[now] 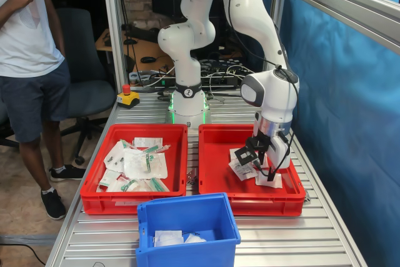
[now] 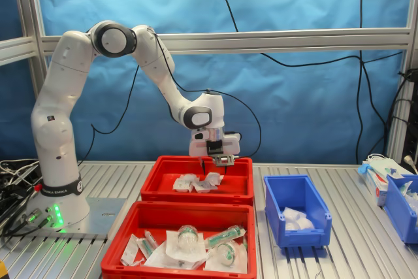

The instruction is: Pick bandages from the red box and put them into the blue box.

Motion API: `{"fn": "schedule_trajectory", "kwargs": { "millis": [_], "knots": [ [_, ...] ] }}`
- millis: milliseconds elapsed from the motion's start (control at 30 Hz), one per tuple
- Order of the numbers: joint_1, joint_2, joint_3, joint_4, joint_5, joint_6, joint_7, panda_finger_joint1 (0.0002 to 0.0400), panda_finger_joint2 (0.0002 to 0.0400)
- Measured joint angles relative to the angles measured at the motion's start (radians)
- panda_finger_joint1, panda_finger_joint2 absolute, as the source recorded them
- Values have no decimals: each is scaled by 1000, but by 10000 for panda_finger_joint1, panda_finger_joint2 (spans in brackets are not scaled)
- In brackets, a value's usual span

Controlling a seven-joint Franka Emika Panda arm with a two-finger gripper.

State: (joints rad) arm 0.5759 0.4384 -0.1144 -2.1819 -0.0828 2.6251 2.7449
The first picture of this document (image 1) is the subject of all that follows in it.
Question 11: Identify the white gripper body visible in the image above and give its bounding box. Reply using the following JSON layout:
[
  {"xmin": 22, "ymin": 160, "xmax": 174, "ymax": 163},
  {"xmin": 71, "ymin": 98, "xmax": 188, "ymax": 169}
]
[{"xmin": 263, "ymin": 135, "xmax": 293, "ymax": 173}]

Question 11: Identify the person right forearm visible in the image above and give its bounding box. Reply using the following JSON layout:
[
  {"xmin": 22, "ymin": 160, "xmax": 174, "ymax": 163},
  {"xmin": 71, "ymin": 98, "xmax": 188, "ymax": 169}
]
[{"xmin": 0, "ymin": 0, "xmax": 20, "ymax": 32}]

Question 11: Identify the red box with bandages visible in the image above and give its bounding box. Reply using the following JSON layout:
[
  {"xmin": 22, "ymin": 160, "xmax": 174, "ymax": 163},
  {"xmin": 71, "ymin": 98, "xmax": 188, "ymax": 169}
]
[{"xmin": 198, "ymin": 123, "xmax": 307, "ymax": 217}]

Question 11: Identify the red box with syringes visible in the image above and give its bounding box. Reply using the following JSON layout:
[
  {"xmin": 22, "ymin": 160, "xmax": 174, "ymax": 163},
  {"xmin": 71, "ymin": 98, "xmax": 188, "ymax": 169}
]
[{"xmin": 79, "ymin": 123, "xmax": 188, "ymax": 216}]

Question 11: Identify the blue curtain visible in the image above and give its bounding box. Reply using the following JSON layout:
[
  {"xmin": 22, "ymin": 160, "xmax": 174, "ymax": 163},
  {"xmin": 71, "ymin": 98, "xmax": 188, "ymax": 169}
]
[{"xmin": 249, "ymin": 0, "xmax": 400, "ymax": 267}]

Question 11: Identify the blue storage bin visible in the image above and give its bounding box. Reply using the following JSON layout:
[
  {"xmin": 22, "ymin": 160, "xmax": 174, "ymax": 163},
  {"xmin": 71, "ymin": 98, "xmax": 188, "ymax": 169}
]
[{"xmin": 135, "ymin": 192, "xmax": 242, "ymax": 267}]

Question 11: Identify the green syringe pack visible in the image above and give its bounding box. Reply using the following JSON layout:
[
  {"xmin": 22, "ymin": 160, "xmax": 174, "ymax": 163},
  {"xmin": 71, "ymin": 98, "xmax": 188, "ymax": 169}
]
[{"xmin": 146, "ymin": 177, "xmax": 171, "ymax": 193}]

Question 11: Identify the clear plastic syringe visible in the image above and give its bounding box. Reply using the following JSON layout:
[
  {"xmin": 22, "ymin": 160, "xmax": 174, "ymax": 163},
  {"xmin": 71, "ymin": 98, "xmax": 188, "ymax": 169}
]
[{"xmin": 142, "ymin": 143, "xmax": 172, "ymax": 155}]

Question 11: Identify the flat paper syringe pack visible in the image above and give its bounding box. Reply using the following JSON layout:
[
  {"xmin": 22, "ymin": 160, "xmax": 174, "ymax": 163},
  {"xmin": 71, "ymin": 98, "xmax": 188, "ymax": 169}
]
[{"xmin": 133, "ymin": 137, "xmax": 164, "ymax": 149}]

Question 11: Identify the clear pack with green filter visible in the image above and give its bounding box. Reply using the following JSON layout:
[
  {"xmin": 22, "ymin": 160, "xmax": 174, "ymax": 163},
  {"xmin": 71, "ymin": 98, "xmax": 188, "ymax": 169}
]
[
  {"xmin": 122, "ymin": 149, "xmax": 169, "ymax": 180},
  {"xmin": 106, "ymin": 178, "xmax": 153, "ymax": 193}
]

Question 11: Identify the yellow emergency stop button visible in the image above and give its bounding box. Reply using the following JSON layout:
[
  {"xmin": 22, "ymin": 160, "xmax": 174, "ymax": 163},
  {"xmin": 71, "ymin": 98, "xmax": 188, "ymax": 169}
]
[{"xmin": 116, "ymin": 84, "xmax": 141, "ymax": 110}]

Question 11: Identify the green label paper pack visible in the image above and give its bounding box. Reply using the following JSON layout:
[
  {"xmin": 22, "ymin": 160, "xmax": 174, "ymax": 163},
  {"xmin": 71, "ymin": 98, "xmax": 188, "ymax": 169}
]
[{"xmin": 98, "ymin": 169, "xmax": 122, "ymax": 188}]

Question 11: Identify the wooden desk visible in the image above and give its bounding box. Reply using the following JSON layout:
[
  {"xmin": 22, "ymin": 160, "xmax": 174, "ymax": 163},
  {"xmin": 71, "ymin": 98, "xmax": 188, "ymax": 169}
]
[{"xmin": 95, "ymin": 28, "xmax": 176, "ymax": 74}]

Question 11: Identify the grey office chair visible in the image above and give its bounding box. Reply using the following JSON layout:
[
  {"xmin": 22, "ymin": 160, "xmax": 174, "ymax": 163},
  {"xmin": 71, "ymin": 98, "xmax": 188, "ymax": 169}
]
[{"xmin": 56, "ymin": 7, "xmax": 117, "ymax": 166}]

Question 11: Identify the person in white t-shirt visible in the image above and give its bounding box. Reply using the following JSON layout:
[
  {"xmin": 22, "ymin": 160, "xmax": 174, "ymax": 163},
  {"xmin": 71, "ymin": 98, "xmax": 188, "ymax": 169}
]
[{"xmin": 0, "ymin": 0, "xmax": 87, "ymax": 221}]

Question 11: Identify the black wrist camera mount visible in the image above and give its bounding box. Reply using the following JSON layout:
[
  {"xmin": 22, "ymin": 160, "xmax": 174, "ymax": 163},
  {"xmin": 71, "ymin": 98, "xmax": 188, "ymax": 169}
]
[{"xmin": 234, "ymin": 136, "xmax": 267, "ymax": 168}]

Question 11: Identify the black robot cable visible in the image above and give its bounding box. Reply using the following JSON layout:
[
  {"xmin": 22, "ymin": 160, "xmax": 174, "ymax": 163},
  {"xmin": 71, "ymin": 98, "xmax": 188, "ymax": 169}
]
[{"xmin": 226, "ymin": 0, "xmax": 301, "ymax": 183}]

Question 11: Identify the perforated metal bracket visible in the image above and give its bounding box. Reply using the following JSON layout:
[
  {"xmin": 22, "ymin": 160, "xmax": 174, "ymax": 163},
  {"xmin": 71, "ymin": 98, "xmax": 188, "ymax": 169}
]
[{"xmin": 186, "ymin": 168, "xmax": 198, "ymax": 186}]

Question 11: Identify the tangled cable bundle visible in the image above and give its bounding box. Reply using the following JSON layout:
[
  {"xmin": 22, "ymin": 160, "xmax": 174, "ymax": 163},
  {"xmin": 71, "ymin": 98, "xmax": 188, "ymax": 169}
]
[{"xmin": 156, "ymin": 57, "xmax": 260, "ymax": 105}]

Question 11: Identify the aluminium cell frame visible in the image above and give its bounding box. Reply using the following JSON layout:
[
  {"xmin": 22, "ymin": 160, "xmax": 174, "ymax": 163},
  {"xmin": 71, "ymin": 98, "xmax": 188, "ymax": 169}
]
[{"xmin": 101, "ymin": 0, "xmax": 400, "ymax": 124}]

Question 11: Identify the black floor cable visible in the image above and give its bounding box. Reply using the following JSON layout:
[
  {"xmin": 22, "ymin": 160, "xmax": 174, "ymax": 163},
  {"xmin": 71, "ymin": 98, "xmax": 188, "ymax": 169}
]
[{"xmin": 0, "ymin": 241, "xmax": 48, "ymax": 266}]

